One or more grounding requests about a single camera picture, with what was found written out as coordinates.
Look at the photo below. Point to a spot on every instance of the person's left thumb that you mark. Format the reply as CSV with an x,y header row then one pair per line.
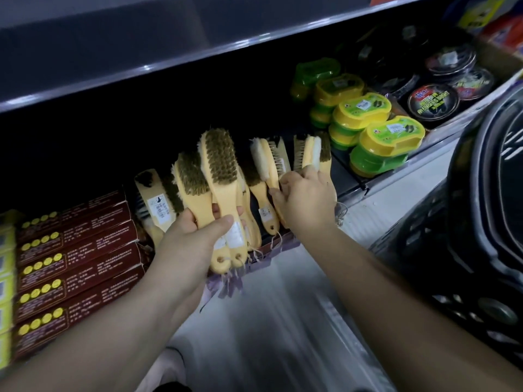
x,y
214,229

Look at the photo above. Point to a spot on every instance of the person's right hand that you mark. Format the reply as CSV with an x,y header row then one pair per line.
x,y
308,204

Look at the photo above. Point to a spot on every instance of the red packet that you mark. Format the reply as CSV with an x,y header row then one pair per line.
x,y
504,32

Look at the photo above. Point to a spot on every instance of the person's left forearm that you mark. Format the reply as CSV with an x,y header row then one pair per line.
x,y
102,347

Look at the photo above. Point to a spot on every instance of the red box with yellow dots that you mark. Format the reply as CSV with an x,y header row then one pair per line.
x,y
90,273
90,251
90,214
90,306
90,231

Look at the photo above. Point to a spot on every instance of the person's right forearm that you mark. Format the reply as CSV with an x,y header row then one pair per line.
x,y
388,314

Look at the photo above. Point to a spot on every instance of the stack of yellow boxes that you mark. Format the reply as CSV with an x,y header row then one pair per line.
x,y
6,281

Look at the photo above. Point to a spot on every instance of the group of black round tins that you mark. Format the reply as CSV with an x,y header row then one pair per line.
x,y
433,102

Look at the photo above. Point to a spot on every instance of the yellow packet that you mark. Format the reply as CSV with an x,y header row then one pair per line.
x,y
482,10

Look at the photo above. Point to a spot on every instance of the white bristle wooden brush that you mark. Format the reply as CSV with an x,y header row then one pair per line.
x,y
267,163
308,153

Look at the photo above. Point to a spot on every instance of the white shoe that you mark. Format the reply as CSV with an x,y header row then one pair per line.
x,y
163,371

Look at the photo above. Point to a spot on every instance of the person's left hand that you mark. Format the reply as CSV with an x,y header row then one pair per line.
x,y
184,257

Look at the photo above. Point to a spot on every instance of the purple shelf label strip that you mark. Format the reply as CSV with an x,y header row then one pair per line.
x,y
229,281

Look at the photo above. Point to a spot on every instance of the person's right fingers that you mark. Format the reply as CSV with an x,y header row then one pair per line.
x,y
291,180

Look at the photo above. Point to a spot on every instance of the brown bristle wooden brush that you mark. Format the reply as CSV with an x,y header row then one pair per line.
x,y
196,197
222,187

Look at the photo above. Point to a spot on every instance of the row of wooden brushes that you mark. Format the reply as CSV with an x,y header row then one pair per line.
x,y
157,204

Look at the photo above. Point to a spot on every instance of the black plastic shopping basket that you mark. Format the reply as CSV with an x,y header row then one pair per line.
x,y
482,200

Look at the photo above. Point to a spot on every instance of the stack of green yellow sponge cases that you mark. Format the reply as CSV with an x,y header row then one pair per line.
x,y
380,138

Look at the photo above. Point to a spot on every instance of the brown cardboard tray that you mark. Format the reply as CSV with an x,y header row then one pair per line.
x,y
496,61

